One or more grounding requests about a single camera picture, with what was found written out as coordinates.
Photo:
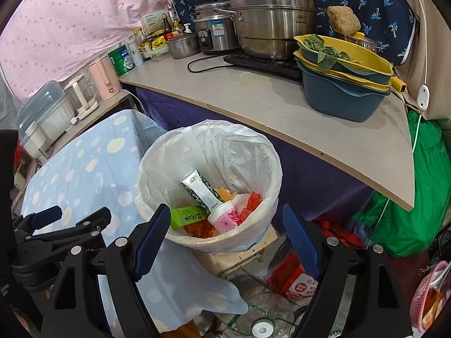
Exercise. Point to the purple counter curtain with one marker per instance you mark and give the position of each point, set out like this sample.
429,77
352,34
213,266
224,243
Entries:
317,176

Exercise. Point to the brown loofah sponge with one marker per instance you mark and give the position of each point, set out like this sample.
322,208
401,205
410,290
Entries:
343,21

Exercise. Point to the navy patterned cloth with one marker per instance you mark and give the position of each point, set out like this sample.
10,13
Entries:
373,7

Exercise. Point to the white thermos bottle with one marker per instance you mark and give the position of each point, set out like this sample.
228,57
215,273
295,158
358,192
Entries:
135,54

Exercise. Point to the pink plastic basket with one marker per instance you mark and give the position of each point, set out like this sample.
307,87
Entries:
421,299

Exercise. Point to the small steel lidded pot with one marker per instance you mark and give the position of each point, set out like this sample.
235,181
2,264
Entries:
181,45

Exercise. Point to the green vegetable leaves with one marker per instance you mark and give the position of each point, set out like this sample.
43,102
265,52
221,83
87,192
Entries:
317,42

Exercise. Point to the clear glass lid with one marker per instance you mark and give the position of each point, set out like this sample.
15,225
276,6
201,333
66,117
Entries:
262,327

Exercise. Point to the blue dotted blanket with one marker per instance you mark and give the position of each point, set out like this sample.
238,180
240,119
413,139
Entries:
81,183

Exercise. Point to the white cardboard box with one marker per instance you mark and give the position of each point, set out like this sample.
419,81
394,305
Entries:
153,21

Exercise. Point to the orange mesh dish cloth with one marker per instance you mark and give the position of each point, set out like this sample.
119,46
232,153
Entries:
225,194

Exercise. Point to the red and white package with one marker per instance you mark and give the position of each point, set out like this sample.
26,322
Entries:
296,281

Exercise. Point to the green tin can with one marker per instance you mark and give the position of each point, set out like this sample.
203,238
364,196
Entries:
121,61

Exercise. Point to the small green carton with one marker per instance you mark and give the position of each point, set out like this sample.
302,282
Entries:
186,217

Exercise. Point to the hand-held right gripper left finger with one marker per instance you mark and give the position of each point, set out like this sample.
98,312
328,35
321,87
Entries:
151,239

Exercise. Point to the red label sauce bottle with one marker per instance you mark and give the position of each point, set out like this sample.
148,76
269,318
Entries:
168,35

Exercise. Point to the green plastic bag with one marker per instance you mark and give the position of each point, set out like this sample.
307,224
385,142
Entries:
422,190

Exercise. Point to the pink paper cup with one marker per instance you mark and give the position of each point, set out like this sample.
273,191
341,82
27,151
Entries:
225,220

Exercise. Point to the green toothpaste box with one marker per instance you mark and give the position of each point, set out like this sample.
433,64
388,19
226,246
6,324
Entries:
201,192

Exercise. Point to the white pump bottle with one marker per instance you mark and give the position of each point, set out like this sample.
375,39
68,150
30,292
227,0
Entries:
188,28

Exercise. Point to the large steel steamer pot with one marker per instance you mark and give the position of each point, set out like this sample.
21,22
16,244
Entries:
274,24

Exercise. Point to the pink electric kettle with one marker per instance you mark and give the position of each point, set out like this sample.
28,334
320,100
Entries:
102,79

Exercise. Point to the black induction cooktop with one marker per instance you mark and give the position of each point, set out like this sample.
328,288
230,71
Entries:
267,67

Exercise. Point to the amber oil bottle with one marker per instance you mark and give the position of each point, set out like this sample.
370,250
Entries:
178,28

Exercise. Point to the white lined trash bin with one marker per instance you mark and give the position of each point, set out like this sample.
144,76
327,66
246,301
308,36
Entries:
246,155

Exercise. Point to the wooden stool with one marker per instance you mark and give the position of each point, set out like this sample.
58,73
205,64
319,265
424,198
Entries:
225,262

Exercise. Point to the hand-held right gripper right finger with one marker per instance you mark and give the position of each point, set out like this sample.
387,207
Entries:
299,239

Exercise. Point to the glass electric kettle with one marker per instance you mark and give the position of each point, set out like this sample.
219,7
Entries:
81,95

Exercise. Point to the clear food container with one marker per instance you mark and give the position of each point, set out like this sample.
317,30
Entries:
159,54

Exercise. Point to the dish box with grey lid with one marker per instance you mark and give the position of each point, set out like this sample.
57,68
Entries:
45,105

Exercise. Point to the steel rice cooker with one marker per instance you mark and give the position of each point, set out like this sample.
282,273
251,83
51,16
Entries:
215,31

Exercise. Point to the pink dotted sheet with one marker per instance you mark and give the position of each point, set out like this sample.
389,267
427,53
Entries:
70,24

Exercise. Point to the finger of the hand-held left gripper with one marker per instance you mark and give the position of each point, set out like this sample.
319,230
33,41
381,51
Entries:
45,215
95,218

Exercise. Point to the orange dotted wrapper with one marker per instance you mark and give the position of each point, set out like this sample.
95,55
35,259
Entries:
204,230

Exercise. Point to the dark sauce bottle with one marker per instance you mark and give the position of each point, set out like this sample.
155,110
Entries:
144,51

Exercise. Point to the dark blue plastic basin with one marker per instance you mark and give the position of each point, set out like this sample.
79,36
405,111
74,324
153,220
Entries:
338,102

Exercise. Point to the red plastic bag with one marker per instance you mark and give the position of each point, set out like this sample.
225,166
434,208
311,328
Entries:
252,204
334,232

